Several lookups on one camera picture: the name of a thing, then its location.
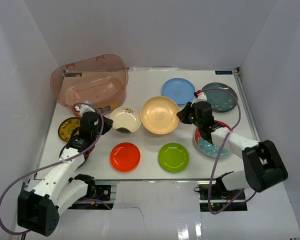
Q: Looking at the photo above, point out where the cream plate with black flowers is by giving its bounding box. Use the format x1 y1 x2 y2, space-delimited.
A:
110 107 141 134

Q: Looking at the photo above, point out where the beige plastic plate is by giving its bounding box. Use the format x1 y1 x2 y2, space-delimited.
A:
140 96 180 135

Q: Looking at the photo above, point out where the orange plastic plate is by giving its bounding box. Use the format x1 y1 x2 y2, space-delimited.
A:
109 142 141 172

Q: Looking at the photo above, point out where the lime green plastic plate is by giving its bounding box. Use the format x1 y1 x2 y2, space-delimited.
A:
158 142 190 173

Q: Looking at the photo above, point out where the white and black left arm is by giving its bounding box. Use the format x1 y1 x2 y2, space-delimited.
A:
17 111 113 237

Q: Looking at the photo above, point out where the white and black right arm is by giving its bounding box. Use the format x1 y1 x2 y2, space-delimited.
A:
176 101 288 200

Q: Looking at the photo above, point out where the pink translucent plastic bin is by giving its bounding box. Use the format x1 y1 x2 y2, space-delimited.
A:
50 54 129 117

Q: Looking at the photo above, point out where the light blue plastic plate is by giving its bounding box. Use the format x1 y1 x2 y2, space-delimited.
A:
161 78 196 106

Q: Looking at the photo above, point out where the yellow and black patterned plate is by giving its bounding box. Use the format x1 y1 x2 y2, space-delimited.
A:
57 117 81 142

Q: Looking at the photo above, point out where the blue and white porcelain plate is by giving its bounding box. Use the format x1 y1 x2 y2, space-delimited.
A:
58 146 94 168

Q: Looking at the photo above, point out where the dark teal ceramic plate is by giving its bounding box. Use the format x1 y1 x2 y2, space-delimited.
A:
201 82 238 113

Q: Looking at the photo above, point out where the red plate with teal waves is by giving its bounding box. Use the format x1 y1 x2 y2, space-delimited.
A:
194 120 232 158

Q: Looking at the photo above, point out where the small blue label sticker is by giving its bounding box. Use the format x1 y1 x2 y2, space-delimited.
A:
215 70 233 75

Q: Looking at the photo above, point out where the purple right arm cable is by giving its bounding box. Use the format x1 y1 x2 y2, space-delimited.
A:
195 87 256 215

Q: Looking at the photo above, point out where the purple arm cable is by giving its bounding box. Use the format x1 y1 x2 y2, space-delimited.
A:
195 87 256 215
0 101 113 236

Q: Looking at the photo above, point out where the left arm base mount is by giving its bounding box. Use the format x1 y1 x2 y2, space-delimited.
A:
68 184 116 210

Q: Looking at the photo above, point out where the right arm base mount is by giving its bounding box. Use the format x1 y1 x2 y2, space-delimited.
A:
194 184 248 213

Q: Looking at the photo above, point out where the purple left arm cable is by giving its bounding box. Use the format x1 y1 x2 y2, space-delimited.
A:
0 101 113 236

